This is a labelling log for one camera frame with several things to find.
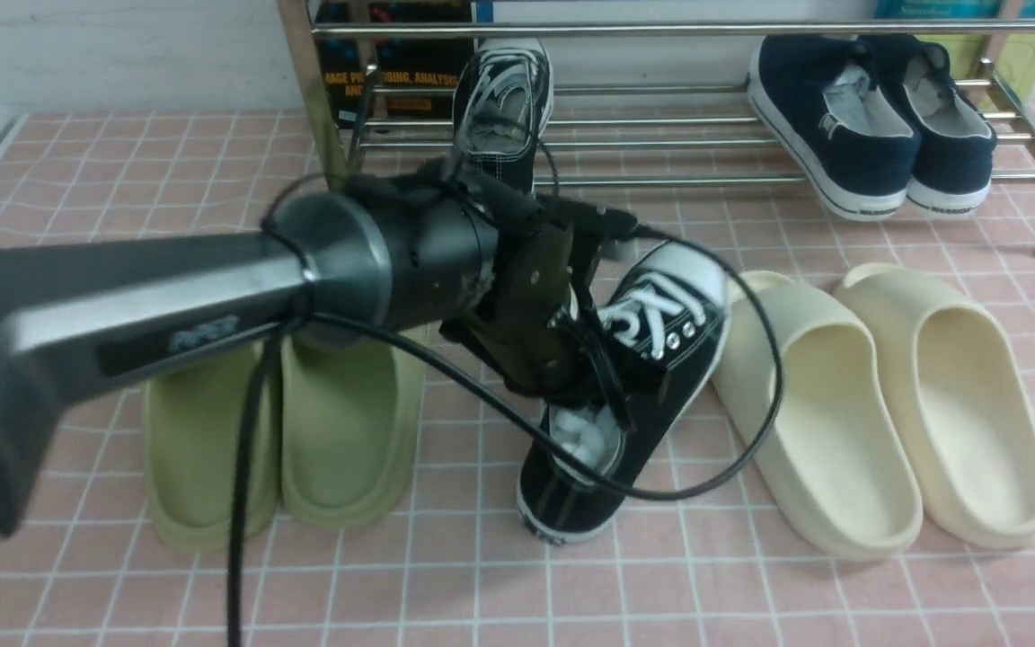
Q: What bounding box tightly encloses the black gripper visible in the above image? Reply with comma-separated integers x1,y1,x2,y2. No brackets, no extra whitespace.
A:
442,171,638,431

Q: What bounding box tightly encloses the black canvas sneaker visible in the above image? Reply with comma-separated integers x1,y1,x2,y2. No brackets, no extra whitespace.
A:
518,242,730,545
453,38,554,195

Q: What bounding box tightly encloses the left navy slip-on shoe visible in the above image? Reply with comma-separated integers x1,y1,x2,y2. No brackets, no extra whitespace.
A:
747,34,920,222

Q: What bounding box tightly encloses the navy slip-on shoe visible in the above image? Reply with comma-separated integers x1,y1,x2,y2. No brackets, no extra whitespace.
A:
859,34,997,218
747,34,920,222

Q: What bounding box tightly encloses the stainless steel shoe rack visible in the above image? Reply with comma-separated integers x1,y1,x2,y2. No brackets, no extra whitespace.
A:
276,1,1035,189

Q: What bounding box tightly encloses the right navy slip-on shoe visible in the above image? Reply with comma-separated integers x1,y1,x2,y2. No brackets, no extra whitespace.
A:
859,34,997,218

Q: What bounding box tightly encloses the yellow-green book behind rack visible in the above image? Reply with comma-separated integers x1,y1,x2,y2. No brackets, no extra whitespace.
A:
920,33,1035,100

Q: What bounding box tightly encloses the right green foam slipper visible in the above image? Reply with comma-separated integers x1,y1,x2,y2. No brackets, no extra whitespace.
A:
280,341,426,531

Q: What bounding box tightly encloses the green foam slipper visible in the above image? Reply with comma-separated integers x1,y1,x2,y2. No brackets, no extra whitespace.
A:
143,345,262,553
280,341,426,531

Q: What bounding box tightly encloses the left cream foam slipper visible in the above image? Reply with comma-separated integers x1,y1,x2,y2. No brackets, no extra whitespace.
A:
712,270,924,560

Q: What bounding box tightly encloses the cream foam slipper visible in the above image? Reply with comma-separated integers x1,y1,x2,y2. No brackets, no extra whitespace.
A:
834,262,1035,550
712,270,924,560

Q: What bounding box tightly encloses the black image processing book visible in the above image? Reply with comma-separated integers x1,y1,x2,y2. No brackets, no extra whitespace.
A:
314,1,476,129

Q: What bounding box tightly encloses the right cream foam slipper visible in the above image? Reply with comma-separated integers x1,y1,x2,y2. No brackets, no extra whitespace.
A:
834,262,1035,550

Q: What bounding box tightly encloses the left green foam slipper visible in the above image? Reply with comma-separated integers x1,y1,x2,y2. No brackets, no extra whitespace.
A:
143,345,262,553

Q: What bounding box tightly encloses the teal book upper shelf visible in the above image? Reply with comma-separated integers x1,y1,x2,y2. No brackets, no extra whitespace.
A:
873,0,1035,20

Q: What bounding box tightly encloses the pink checkered floor cloth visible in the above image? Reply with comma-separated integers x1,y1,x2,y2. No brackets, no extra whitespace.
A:
0,111,1035,646

